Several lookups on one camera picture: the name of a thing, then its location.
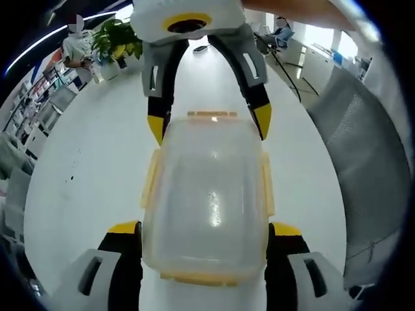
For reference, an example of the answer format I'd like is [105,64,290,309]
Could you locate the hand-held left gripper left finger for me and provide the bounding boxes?
[53,220,143,311]

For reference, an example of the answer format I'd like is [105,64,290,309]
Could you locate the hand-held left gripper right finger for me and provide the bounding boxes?
[265,221,356,311]

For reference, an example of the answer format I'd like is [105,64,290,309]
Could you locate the clear plastic buckle box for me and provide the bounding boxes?
[139,109,277,288]

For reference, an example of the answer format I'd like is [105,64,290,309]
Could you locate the green potted plant white pot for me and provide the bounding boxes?
[92,18,144,82]

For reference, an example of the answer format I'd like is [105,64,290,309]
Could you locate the white cabinets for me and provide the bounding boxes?
[291,38,344,85]

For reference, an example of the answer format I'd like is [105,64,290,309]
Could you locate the long curved ceiling light strip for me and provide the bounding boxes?
[5,11,117,74]

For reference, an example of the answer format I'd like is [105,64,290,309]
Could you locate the black floor cable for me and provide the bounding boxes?
[270,51,322,104]

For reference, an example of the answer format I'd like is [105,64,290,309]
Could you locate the white wall shelves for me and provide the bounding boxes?
[0,48,82,137]

